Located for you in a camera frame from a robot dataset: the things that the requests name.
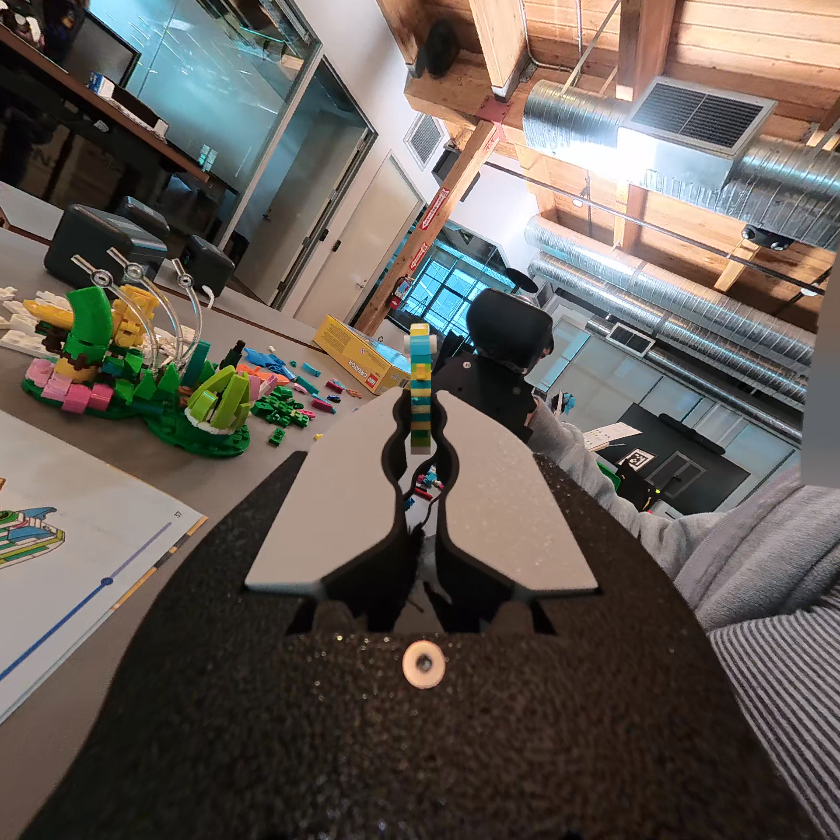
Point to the black ceiling speaker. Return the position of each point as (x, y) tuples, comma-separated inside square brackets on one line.
[(443, 46)]

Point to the yellow brick set box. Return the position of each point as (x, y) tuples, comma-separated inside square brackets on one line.
[(354, 358)]

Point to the grey desk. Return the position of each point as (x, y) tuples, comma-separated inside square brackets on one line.
[(216, 485)]

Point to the black monitor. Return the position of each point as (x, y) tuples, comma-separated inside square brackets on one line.
[(98, 52)]

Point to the person's right forearm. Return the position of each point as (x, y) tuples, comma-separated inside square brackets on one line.
[(754, 544)]

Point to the green brick plant model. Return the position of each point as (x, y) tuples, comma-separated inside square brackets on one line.
[(88, 315)]

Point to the striped shirt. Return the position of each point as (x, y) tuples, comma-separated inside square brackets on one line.
[(781, 722)]

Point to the striped brick fish model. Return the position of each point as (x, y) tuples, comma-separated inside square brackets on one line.
[(420, 394)]

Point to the pile of white bricks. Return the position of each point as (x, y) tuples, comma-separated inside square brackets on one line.
[(19, 341)]

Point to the wooden post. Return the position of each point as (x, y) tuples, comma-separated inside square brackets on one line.
[(420, 236)]

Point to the black wall screen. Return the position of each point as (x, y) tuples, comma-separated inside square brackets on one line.
[(682, 472)]

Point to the red fire extinguisher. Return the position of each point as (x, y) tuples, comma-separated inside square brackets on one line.
[(400, 292)]

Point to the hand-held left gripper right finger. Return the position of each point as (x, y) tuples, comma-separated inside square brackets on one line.
[(512, 512)]

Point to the black power station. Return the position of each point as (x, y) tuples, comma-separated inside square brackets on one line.
[(148, 216), (210, 262), (85, 243)]

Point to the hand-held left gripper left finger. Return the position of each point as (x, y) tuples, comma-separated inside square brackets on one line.
[(328, 505)]

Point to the pile of coloured bricks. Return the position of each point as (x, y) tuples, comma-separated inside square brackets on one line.
[(282, 410)]

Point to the wooden table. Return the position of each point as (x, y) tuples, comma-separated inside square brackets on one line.
[(98, 111)]

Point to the white wall vent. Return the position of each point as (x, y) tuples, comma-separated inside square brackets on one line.
[(425, 139)]

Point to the silver air duct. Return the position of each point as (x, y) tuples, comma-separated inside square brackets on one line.
[(787, 190)]

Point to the white door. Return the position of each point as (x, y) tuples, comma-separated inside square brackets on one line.
[(354, 249)]

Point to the small red sign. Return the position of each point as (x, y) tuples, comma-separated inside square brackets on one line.
[(418, 256)]

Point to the long red sign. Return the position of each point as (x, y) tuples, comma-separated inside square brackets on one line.
[(435, 208)]

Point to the duct vent grille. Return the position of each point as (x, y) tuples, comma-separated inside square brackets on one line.
[(699, 118)]

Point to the instruction booklet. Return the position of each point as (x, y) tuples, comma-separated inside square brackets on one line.
[(85, 590)]

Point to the black wall speaker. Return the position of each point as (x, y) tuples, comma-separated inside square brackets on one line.
[(446, 164)]

